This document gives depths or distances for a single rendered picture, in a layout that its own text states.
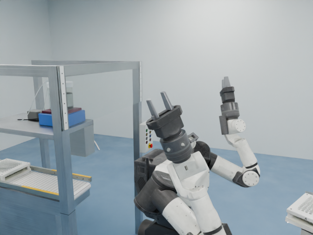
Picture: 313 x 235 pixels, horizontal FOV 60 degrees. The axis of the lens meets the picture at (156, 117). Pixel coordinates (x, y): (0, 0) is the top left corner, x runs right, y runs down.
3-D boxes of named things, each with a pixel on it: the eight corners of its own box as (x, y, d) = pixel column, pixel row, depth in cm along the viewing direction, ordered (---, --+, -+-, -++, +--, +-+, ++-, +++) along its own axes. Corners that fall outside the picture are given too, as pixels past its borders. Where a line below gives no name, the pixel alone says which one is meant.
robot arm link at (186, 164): (166, 157, 82) (179, 187, 86) (198, 143, 83) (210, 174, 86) (160, 144, 93) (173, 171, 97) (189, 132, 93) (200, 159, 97)
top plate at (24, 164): (30, 164, 205) (30, 162, 205) (2, 178, 183) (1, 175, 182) (7, 160, 214) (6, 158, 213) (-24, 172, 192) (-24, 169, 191)
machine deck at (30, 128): (93, 125, 183) (93, 119, 182) (53, 141, 148) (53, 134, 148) (23, 117, 205) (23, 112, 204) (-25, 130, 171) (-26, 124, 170)
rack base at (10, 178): (31, 171, 206) (30, 168, 206) (3, 185, 184) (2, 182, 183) (7, 166, 215) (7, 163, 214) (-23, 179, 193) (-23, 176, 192)
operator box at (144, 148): (153, 147, 256) (153, 120, 250) (146, 153, 241) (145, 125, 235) (146, 146, 259) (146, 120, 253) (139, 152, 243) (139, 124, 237)
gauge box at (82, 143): (95, 152, 187) (93, 123, 183) (85, 157, 178) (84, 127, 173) (69, 148, 195) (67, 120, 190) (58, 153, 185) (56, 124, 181)
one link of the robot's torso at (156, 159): (126, 228, 126) (124, 155, 117) (161, 196, 154) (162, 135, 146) (185, 251, 111) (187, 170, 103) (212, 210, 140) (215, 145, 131)
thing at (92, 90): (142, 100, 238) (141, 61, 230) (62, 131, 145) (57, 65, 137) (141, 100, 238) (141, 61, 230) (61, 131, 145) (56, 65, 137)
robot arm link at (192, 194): (166, 166, 86) (182, 206, 85) (191, 155, 86) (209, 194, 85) (165, 164, 93) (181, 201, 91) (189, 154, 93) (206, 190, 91)
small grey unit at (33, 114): (47, 118, 185) (46, 109, 183) (39, 120, 178) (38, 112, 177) (35, 117, 188) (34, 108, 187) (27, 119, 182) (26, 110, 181)
